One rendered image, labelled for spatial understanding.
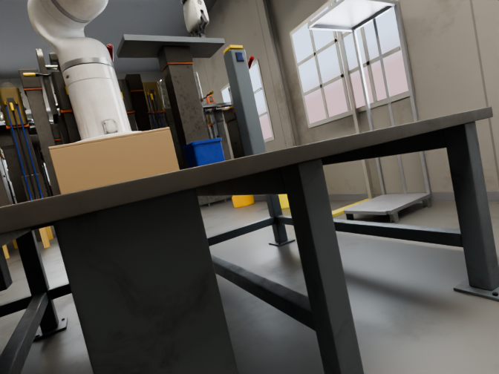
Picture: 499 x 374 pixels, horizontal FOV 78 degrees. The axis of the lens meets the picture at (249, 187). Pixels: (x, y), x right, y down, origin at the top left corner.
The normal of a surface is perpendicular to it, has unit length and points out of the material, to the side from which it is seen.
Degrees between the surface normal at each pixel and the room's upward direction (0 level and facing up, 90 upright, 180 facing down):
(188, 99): 90
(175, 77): 90
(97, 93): 90
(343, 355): 90
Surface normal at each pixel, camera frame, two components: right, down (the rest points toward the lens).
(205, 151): 0.53, -0.05
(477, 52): -0.86, 0.22
